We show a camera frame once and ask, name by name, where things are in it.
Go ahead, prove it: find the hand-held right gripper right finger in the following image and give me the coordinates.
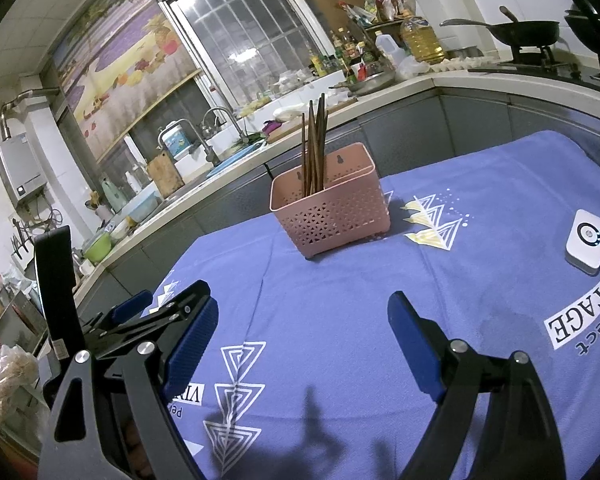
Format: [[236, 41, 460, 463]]
[[387, 291, 566, 480]]

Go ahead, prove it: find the metal bowl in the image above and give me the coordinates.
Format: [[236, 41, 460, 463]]
[[347, 71, 397, 96]]

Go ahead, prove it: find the white detergent jug blue label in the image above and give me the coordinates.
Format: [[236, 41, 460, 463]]
[[161, 125, 193, 162]]

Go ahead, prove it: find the brown wooden chopstick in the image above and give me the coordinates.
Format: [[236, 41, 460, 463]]
[[314, 94, 327, 192], [307, 101, 317, 195], [321, 107, 330, 190], [300, 112, 308, 196]]

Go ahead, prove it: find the white plastic jug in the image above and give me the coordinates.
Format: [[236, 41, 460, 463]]
[[375, 30, 407, 67]]

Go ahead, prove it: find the white egg tray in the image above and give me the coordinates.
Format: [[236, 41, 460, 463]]
[[430, 55, 496, 74]]

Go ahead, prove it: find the clear plastic bag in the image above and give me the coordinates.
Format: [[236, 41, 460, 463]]
[[0, 345, 51, 427]]

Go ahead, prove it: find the kitchen counter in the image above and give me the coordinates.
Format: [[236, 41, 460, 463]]
[[75, 67, 600, 311]]

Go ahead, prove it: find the black wok with handle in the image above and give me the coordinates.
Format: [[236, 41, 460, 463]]
[[440, 6, 561, 47]]

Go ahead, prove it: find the yellow cooking oil bottle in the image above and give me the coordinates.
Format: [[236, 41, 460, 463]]
[[400, 15, 441, 64]]

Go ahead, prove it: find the black wok with lid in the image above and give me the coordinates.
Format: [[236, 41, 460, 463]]
[[564, 0, 600, 53]]

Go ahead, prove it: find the wooden cutting board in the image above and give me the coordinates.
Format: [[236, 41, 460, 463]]
[[146, 152, 185, 199]]

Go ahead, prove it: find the group of condiment bottles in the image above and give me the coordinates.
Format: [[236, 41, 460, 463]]
[[307, 25, 381, 84]]

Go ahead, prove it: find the white square device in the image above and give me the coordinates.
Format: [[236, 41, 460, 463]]
[[565, 209, 600, 275]]

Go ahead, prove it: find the barred window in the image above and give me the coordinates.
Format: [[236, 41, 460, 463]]
[[170, 0, 331, 106]]

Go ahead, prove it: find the pale green bottle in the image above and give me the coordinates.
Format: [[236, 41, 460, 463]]
[[101, 177, 129, 214]]

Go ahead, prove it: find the green bowl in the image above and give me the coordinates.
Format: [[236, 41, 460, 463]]
[[82, 237, 114, 264]]

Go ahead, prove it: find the blue printed tablecloth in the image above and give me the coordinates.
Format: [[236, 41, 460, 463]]
[[77, 130, 600, 480]]

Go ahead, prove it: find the short chrome faucet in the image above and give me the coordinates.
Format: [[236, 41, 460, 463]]
[[158, 119, 222, 167]]

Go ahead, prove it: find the tall chrome faucet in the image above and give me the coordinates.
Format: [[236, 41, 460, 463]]
[[202, 106, 247, 145]]

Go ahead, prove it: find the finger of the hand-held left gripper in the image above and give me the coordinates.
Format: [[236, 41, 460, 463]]
[[92, 280, 212, 358], [82, 290, 153, 333]]

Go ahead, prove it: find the fruit printed window film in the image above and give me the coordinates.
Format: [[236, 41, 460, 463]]
[[52, 0, 203, 163]]

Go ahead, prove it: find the gas stove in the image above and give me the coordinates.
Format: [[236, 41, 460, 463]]
[[495, 42, 600, 88]]

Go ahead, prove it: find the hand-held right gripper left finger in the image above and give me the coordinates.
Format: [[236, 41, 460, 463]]
[[37, 296, 219, 480]]

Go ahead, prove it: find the blue plastic basin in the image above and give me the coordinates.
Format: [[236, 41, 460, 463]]
[[207, 147, 267, 179]]

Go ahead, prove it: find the pink perforated plastic basket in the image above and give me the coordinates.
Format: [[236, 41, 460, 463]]
[[270, 142, 392, 261]]

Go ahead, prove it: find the grey wall water heater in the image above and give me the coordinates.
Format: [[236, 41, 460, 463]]
[[0, 132, 48, 207]]

